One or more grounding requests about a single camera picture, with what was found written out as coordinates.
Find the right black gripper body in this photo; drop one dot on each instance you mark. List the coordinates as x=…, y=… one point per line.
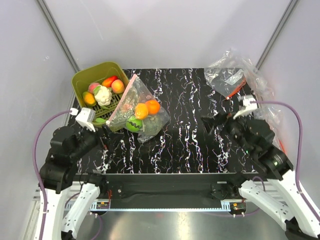
x=236, y=127

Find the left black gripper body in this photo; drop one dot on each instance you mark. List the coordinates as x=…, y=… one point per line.
x=87, y=140

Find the green striped watermelon toy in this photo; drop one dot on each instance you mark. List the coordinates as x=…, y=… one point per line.
x=134, y=125

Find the clear zip top bag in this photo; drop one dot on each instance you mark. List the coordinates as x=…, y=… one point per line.
x=135, y=92

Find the white cauliflower toy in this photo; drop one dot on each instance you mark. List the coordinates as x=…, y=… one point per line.
x=102, y=95

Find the green netted melon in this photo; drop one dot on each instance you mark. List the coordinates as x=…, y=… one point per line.
x=152, y=125

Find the olive green plastic bin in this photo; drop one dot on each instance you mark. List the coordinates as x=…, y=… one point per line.
x=97, y=74

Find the orange fruit toy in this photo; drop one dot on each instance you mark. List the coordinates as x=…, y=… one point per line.
x=153, y=107

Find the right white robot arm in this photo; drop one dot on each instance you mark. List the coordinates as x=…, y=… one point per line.
x=294, y=215

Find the green pepper toy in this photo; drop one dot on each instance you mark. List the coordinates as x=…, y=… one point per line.
x=100, y=120

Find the black marble pattern mat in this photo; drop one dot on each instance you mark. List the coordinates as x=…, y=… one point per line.
x=183, y=145

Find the yellow mango toy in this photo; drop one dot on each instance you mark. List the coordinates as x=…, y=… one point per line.
x=89, y=99

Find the pink peach lower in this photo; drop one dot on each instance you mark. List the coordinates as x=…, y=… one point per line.
x=92, y=86

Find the pink peach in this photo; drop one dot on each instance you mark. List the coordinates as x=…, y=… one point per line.
x=118, y=86
x=92, y=86

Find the pile of clear bags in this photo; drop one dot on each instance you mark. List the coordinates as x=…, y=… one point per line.
x=232, y=72

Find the pink peach upper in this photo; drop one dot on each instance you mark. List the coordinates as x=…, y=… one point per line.
x=118, y=86

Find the red tomato toy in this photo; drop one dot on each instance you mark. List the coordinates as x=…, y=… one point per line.
x=108, y=81

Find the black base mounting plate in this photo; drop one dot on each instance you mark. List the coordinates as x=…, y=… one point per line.
x=177, y=177

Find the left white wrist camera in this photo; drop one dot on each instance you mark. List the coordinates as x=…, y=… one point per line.
x=84, y=117

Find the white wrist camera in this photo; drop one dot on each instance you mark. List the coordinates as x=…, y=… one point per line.
x=248, y=104
x=84, y=117

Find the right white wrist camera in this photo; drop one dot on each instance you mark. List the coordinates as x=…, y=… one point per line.
x=248, y=104

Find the aluminium frame rail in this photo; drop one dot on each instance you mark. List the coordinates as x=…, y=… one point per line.
x=275, y=195

